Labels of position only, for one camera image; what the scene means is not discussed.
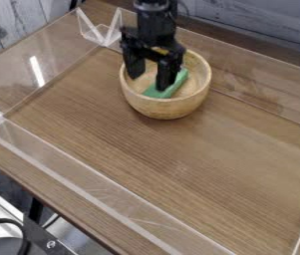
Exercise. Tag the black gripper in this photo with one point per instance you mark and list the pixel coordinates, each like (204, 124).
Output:
(150, 40)

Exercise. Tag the brown wooden bowl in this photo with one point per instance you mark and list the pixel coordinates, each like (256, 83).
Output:
(187, 97)

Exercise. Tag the black table leg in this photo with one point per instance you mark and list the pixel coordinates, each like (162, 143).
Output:
(35, 210)

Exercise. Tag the clear acrylic tray enclosure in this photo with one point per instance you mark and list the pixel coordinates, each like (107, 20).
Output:
(205, 185)

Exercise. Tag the black metal bracket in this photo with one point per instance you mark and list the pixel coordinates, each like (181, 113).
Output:
(42, 242)

